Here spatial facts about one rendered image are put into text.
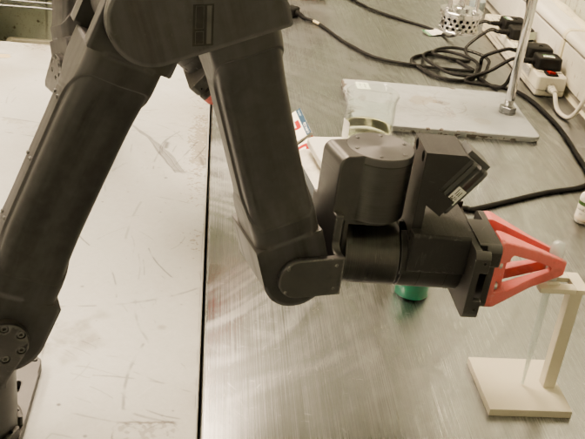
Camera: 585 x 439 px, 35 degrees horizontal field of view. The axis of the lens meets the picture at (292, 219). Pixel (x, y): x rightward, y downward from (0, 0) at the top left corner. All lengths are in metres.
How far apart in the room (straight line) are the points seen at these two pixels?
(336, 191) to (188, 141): 0.61
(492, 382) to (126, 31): 0.50
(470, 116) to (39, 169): 1.00
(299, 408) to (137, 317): 0.20
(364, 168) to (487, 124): 0.80
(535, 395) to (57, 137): 0.51
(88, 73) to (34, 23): 3.04
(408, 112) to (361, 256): 0.76
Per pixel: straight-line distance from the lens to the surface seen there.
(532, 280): 0.86
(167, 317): 0.96
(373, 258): 0.79
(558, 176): 1.43
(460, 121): 1.53
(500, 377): 0.94
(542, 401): 0.93
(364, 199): 0.77
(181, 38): 0.63
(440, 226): 0.80
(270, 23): 0.65
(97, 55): 0.64
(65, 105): 0.66
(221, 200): 1.19
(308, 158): 1.16
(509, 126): 1.55
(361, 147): 0.77
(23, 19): 3.68
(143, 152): 1.30
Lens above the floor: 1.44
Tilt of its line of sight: 28 degrees down
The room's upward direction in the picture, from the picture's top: 7 degrees clockwise
